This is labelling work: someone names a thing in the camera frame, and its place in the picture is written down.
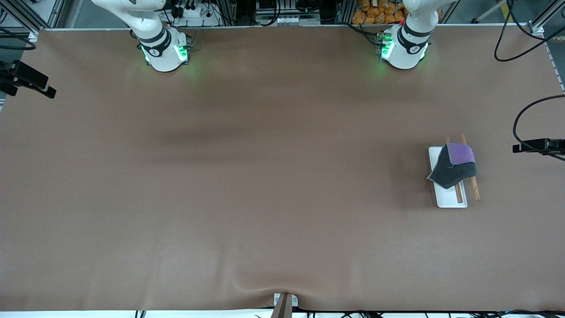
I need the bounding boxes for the grey and purple towel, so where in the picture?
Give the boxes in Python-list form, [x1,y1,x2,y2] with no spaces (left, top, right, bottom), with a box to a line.
[426,142,478,189]

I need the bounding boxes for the white metal rack stand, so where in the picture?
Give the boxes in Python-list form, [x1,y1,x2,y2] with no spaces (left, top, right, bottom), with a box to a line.
[428,146,468,208]

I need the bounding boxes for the wooden rack rod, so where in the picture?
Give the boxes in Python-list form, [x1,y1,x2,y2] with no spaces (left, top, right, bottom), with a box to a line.
[445,137,464,204]
[459,133,481,201]

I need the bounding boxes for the brown table mat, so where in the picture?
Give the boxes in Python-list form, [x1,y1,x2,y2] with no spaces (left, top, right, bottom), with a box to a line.
[0,22,565,312]

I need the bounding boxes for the white power strip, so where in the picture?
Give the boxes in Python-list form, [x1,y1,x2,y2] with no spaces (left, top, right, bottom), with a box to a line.
[170,0,221,27]

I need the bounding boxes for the orange snack bags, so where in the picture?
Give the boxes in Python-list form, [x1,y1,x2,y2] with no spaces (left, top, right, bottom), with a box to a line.
[352,0,409,25]

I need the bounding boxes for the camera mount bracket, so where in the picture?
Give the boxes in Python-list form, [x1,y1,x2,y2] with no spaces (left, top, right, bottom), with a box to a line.
[270,292,299,318]

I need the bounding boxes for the black cable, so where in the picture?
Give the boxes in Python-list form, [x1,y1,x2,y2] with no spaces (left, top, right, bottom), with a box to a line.
[0,27,37,50]
[513,95,565,162]
[494,0,565,62]

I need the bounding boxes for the black side camera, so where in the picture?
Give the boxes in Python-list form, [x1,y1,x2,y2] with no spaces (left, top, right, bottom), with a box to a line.
[0,60,57,98]
[512,138,565,156]

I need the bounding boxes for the aluminium frame profile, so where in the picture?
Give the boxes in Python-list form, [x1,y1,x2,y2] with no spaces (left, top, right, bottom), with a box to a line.
[0,0,67,31]
[530,0,565,36]

